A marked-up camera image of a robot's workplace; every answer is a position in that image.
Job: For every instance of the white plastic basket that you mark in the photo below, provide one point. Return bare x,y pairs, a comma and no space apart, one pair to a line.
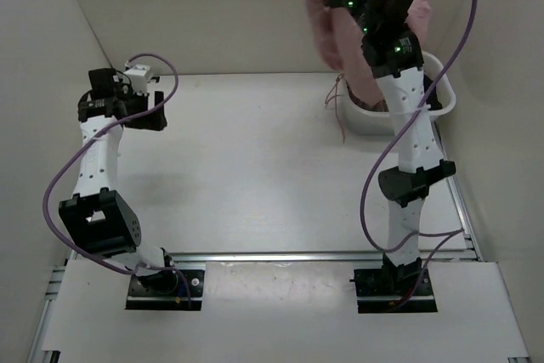
362,122

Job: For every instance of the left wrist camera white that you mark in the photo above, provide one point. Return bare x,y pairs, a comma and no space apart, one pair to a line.
139,77

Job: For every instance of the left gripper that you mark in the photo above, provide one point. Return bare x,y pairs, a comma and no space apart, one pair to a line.
151,121

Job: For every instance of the pink trousers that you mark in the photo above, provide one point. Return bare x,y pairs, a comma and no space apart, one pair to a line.
338,40

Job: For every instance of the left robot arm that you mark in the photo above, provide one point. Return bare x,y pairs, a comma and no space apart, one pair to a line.
97,218

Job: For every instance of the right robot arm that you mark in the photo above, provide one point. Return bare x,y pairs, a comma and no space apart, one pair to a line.
393,52

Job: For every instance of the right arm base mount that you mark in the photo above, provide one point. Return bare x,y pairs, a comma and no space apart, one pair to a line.
405,289

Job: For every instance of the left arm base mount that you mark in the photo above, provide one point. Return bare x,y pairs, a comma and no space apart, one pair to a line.
166,291

